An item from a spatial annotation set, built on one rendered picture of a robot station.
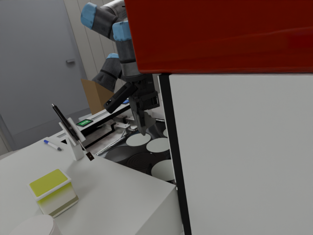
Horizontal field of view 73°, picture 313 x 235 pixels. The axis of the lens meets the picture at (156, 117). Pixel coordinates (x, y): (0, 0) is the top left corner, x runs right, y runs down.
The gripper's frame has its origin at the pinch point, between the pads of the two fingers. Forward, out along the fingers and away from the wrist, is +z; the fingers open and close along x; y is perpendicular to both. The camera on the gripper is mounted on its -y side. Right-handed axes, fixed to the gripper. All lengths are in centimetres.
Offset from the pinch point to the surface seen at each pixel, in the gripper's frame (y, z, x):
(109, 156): -12.2, 7.3, 5.3
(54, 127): -55, 84, 280
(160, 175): -1.4, 7.2, -15.7
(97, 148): -14.7, 9.2, 18.0
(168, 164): 2.7, 7.2, -12.7
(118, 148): -7.9, 7.3, 8.5
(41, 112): -63, 56, 279
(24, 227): -30.2, -8.8, -32.8
